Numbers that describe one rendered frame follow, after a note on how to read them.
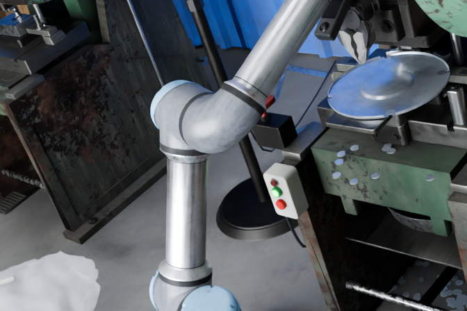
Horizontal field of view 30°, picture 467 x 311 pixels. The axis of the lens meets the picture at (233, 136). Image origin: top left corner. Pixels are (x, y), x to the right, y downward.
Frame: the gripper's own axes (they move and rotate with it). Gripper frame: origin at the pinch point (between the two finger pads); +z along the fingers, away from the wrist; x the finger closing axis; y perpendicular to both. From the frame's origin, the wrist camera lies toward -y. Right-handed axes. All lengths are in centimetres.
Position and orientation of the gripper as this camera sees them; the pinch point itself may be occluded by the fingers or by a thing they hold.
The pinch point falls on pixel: (359, 60)
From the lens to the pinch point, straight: 198.1
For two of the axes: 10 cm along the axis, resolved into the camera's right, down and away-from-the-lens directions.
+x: -7.3, -1.4, 6.7
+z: 3.0, 8.2, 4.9
